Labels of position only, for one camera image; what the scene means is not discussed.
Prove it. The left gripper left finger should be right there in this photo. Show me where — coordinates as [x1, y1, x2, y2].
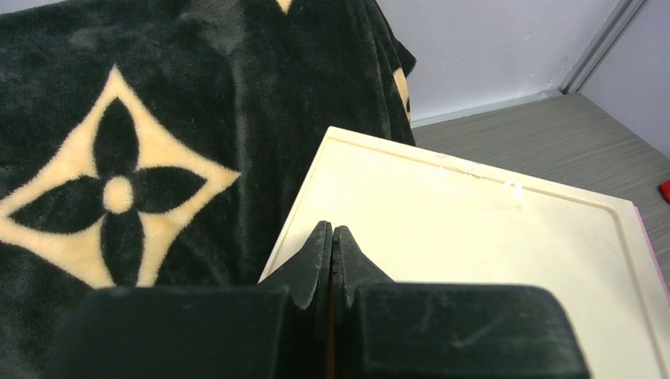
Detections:
[44, 221, 333, 378]

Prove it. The black floral plush blanket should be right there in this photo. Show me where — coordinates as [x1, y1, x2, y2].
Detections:
[1, 1, 416, 378]

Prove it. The red cloth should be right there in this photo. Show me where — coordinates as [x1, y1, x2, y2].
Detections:
[658, 180, 670, 204]

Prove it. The pastel mini drawer organizer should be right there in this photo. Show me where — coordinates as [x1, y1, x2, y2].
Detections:
[262, 127, 669, 378]

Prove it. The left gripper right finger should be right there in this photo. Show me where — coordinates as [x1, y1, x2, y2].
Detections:
[332, 227, 591, 378]

